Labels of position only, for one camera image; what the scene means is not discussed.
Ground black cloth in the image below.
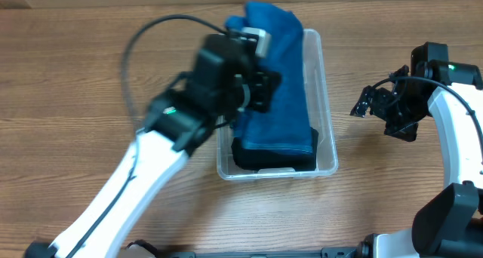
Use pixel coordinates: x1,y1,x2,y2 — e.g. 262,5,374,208
231,128,318,171

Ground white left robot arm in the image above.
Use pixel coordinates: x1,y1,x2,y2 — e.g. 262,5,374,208
24,69,281,258

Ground blue denim cloth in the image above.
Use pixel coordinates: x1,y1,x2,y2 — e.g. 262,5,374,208
226,1,314,155

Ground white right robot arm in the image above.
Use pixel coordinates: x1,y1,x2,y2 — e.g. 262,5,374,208
350,60,482,257

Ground clear plastic container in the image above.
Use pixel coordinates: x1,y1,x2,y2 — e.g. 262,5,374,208
217,29,339,180

